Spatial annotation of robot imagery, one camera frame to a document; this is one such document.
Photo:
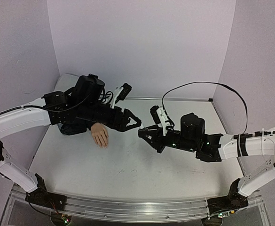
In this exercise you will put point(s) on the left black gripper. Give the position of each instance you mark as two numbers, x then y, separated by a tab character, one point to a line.
121	126

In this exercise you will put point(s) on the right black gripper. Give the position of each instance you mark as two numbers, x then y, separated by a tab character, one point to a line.
161	139

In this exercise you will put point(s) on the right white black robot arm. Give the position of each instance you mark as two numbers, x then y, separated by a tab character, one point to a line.
215	147

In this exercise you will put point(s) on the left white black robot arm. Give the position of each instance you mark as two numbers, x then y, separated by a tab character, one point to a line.
84	101

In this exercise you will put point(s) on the mannequin hand with long nails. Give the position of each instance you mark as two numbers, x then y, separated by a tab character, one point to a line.
100	135

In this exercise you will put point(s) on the black jacket sleeve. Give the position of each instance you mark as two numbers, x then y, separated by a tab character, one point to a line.
78	126

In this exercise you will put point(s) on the aluminium back rail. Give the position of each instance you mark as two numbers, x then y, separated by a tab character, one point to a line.
169	99

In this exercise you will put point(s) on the aluminium rail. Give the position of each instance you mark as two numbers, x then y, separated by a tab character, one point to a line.
128	211
169	99

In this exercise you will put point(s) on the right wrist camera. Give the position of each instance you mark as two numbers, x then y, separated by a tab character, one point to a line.
161	118

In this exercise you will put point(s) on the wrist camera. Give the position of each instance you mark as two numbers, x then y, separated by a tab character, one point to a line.
120	94
161	118

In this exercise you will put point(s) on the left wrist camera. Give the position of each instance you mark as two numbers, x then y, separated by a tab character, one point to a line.
120	94

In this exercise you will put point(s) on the aluminium front rail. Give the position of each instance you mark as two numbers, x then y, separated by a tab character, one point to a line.
128	211

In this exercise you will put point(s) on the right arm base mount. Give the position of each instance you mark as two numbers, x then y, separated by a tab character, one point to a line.
231	202

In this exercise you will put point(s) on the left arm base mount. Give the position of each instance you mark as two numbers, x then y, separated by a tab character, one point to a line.
41	197

